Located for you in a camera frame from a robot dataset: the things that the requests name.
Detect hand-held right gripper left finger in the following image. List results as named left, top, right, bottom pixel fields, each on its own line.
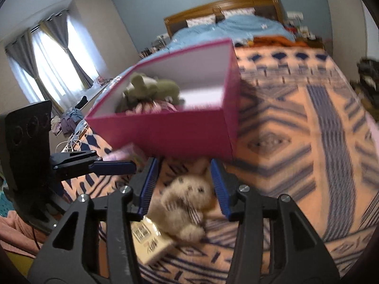
left=27, top=157, right=160, bottom=284

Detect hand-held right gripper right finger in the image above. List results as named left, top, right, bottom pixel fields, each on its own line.
left=210, top=158, right=339, bottom=284

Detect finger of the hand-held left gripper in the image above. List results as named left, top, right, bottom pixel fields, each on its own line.
left=49, top=150, right=104, bottom=164
left=53, top=159, right=137, bottom=181

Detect cream plush bunny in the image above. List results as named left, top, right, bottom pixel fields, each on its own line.
left=146, top=158, right=215, bottom=243

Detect pink cardboard box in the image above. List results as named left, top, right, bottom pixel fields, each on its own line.
left=85, top=38, right=242, bottom=162

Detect yellow tissue pack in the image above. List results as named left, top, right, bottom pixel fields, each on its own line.
left=130, top=215, right=175, bottom=265

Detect pink crochet bag brown strap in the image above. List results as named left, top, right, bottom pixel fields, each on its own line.
left=124, top=99, right=180, bottom=114

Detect green plush toy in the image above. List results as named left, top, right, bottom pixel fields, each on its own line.
left=123, top=72, right=181, bottom=107

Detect person's left forearm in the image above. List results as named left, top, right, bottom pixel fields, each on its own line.
left=0, top=210, right=45, bottom=258

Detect pile of clothes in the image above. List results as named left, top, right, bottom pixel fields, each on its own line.
left=50, top=108, right=85, bottom=137

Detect blue perforated basket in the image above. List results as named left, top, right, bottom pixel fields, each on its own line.
left=0, top=183, right=15, bottom=216

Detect orange patterned blanket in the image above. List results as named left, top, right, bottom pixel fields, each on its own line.
left=59, top=43, right=379, bottom=284

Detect grey curtain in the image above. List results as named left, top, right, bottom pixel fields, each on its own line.
left=41, top=13, right=94, bottom=89
left=5, top=31, right=45, bottom=104

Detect cluttered bedside table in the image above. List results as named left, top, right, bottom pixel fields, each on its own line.
left=286, top=24, right=325, bottom=49
left=139, top=34, right=171, bottom=60

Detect orange brown cloth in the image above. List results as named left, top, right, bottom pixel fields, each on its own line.
left=253, top=35, right=308, bottom=48

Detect blue floral duvet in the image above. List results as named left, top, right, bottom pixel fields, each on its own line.
left=169, top=15, right=297, bottom=54

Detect white patterned pillow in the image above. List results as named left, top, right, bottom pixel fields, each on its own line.
left=186, top=14, right=217, bottom=28
left=221, top=7, right=256, bottom=19

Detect wooden headboard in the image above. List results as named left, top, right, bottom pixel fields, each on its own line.
left=164, top=0, right=286, bottom=39

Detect dark camouflage clothing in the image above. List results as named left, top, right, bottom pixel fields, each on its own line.
left=357, top=58, right=379, bottom=101

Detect white cables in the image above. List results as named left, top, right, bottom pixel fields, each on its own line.
left=56, top=121, right=89, bottom=154

